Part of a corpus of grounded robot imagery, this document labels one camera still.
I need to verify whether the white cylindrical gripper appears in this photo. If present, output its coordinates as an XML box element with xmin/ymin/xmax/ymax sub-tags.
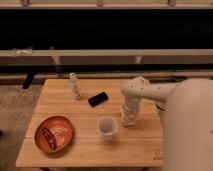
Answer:
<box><xmin>121</xmin><ymin>98</ymin><xmax>140</xmax><ymax>122</ymax></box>

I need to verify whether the black rectangular block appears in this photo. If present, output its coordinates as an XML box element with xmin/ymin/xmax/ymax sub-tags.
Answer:
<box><xmin>88</xmin><ymin>92</ymin><xmax>108</xmax><ymax>107</ymax></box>

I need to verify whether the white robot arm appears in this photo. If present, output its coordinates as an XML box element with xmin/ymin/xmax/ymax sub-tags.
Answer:
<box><xmin>121</xmin><ymin>77</ymin><xmax>213</xmax><ymax>171</ymax></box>

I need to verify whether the white paper cup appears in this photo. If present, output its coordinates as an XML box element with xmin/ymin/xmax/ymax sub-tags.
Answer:
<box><xmin>97</xmin><ymin>116</ymin><xmax>118</xmax><ymax>140</ymax></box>

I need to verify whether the wooden table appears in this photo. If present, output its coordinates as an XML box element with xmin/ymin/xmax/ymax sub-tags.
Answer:
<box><xmin>16</xmin><ymin>79</ymin><xmax>163</xmax><ymax>168</ymax></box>

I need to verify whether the clear plastic bottle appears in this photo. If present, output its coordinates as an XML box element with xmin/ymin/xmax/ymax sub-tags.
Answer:
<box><xmin>69</xmin><ymin>73</ymin><xmax>81</xmax><ymax>99</ymax></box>

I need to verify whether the orange bowl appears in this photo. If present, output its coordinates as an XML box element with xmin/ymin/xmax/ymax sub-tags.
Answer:
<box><xmin>34</xmin><ymin>116</ymin><xmax>74</xmax><ymax>154</ymax></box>

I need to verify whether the red wrapped snack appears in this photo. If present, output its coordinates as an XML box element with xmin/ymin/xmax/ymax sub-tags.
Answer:
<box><xmin>43</xmin><ymin>128</ymin><xmax>57</xmax><ymax>150</ymax></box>

